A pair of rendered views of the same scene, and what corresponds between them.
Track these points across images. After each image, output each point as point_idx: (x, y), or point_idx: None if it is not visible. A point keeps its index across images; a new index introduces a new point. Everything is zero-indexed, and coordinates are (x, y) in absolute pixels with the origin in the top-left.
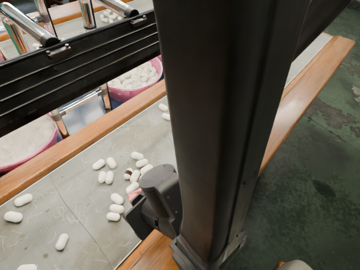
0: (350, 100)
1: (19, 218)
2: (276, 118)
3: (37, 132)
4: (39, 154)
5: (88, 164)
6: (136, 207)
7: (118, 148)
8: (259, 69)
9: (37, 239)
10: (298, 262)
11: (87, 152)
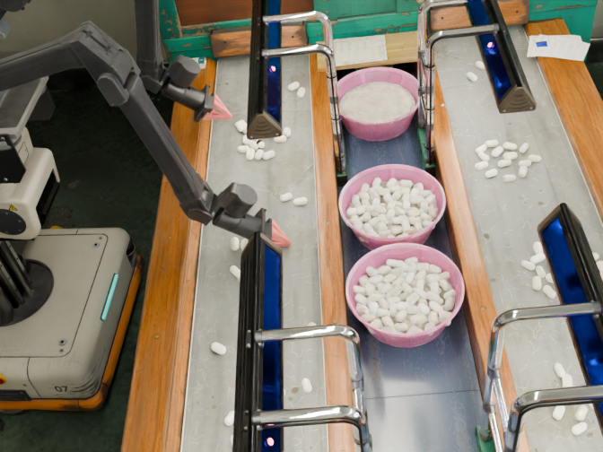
0: None
1: (288, 87)
2: (171, 279)
3: (368, 117)
4: (328, 103)
5: (296, 130)
6: (205, 89)
7: (292, 152)
8: None
9: None
10: (81, 365)
11: (309, 133)
